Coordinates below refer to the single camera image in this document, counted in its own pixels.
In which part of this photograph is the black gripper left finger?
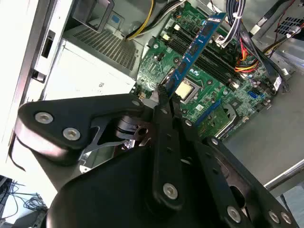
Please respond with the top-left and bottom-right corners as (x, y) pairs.
(13, 84), (186, 211)

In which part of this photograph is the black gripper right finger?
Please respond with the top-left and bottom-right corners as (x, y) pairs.
(171, 95), (299, 228)

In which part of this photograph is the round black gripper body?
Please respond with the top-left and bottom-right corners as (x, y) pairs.
(47, 115), (214, 228)

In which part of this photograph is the blue RAM stick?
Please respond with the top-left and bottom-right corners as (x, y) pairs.
(159, 12), (228, 98)

